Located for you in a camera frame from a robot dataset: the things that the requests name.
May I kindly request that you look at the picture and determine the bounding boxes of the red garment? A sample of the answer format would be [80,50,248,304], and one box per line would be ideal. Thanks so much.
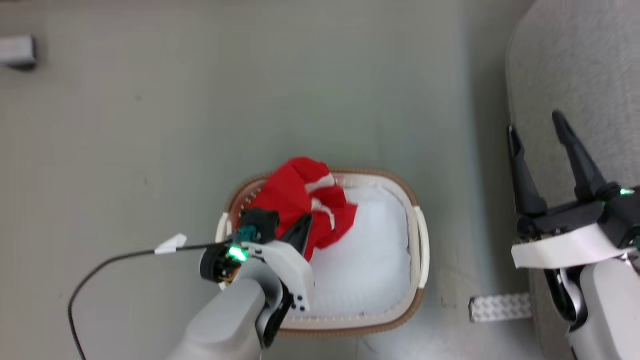
[245,157,359,262]

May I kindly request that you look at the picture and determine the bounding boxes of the grey metal furniture foot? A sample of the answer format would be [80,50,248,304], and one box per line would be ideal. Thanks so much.
[0,35,38,66]

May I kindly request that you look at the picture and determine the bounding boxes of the grey fabric sofa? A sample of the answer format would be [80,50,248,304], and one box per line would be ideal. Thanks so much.
[505,0,640,360]

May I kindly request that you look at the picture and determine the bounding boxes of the white laundry basket brown rim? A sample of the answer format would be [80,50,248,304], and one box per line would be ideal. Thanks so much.
[216,167,431,338]

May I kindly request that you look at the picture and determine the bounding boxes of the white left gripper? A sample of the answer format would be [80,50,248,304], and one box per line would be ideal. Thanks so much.
[200,208,316,313]

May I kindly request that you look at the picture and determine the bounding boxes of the thin black cable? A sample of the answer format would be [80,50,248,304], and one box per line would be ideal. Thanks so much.
[67,239,236,360]

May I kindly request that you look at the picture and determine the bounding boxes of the white cable tag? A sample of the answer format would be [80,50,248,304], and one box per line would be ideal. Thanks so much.
[155,233,188,256]

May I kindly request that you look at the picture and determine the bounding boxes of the white cloth in basket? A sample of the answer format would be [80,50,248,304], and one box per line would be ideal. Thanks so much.
[302,185,413,318]

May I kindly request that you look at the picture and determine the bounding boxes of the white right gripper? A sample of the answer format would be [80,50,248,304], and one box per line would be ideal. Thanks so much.
[508,111,640,271]

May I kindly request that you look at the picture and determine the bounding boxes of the patterned grey floor tape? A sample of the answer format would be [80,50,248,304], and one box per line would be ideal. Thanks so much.
[469,293,534,323]

